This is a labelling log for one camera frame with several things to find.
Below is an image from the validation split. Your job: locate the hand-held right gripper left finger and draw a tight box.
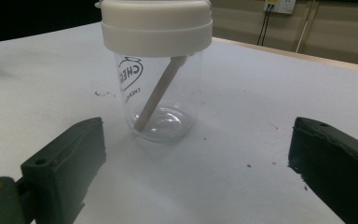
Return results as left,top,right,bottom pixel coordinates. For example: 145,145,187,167
21,117,107,224

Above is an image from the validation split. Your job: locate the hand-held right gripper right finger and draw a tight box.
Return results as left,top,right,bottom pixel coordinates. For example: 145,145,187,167
287,117,358,224

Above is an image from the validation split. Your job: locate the white straw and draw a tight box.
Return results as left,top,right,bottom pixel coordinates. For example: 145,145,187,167
132,55,189,132

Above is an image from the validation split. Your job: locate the white cup lid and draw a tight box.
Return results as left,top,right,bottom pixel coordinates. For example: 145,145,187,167
94,0,214,58

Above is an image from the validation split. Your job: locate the white table cover sheet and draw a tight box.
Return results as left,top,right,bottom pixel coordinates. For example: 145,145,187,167
0,21,358,224

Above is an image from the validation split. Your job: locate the pale vertical wall strip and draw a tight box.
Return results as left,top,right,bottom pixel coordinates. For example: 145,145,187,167
295,0,317,54

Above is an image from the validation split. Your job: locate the black wall cable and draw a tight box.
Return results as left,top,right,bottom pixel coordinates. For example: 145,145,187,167
260,4,275,47
256,4,270,47

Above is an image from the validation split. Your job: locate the white wall socket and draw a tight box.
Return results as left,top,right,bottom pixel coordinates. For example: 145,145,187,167
264,0,296,15

